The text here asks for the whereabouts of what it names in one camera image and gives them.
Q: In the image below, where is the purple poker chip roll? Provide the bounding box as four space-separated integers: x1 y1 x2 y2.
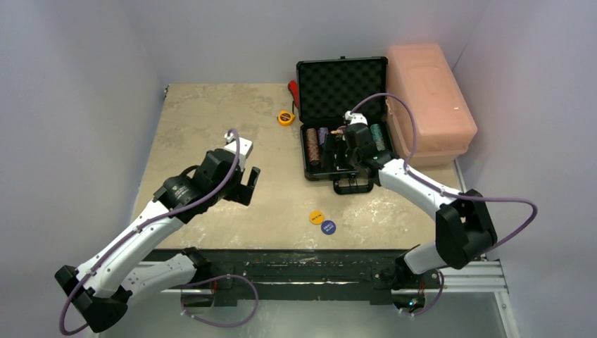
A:
317 127 329 146

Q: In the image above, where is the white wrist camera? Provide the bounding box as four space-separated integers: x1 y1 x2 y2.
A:
344 111 368 126
223 131 253 163

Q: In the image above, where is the red handled tool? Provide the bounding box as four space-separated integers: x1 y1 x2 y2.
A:
287 80 300 108

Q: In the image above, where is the yellow tape measure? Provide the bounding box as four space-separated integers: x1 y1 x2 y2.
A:
277 111 296 127

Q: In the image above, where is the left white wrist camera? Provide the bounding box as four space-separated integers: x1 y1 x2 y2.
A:
223 131 253 163

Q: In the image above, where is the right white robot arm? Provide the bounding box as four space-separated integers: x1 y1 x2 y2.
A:
324 123 497 287

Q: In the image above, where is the green poker chip roll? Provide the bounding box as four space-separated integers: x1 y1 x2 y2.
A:
370 124 386 151

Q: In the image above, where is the yellow big blind button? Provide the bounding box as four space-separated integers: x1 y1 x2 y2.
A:
309 210 325 225

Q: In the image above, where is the red black chip roll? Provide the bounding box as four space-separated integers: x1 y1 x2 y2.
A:
308 145 321 167

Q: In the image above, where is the blue small blind button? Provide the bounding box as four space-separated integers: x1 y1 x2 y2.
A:
320 220 337 235

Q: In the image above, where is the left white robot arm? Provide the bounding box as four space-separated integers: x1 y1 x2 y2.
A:
55 139 260 333

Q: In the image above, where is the black table rail frame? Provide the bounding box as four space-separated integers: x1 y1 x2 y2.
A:
95 248 509 309

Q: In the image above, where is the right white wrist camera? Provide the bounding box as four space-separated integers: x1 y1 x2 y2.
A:
344 111 368 126

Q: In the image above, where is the black poker case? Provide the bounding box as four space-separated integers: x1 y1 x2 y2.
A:
296 56 393 195

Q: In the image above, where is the pink plastic storage box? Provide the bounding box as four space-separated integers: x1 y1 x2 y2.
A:
386 44 477 168

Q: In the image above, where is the brown poker chip roll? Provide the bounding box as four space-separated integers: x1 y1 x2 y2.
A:
306 128 319 149

